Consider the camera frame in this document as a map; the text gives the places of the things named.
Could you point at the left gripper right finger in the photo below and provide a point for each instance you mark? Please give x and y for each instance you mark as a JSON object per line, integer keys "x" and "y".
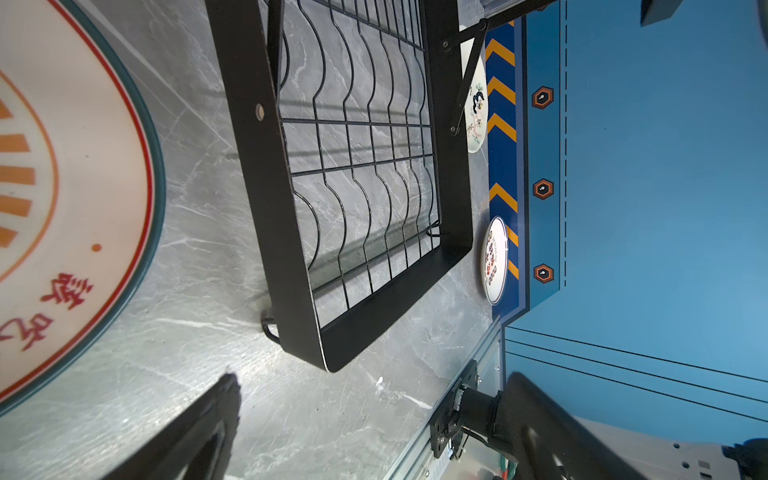
{"x": 547, "y": 442}

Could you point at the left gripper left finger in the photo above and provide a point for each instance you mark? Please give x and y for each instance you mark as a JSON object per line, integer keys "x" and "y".
{"x": 197, "y": 444}

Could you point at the white plate red characters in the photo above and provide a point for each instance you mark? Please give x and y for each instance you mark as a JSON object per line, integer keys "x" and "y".
{"x": 494, "y": 264}

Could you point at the orange sunburst round plate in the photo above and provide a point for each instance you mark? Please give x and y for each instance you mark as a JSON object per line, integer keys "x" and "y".
{"x": 83, "y": 191}

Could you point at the black wire dish rack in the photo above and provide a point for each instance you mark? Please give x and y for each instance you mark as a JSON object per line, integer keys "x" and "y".
{"x": 349, "y": 123}

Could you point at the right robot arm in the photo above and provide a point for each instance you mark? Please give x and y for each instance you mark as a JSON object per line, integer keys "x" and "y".
{"x": 656, "y": 458}

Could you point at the white floral plate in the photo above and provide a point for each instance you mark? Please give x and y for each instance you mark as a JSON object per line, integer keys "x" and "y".
{"x": 476, "y": 109}

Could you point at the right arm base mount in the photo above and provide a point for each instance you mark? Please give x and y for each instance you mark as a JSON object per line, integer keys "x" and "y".
{"x": 465, "y": 412}

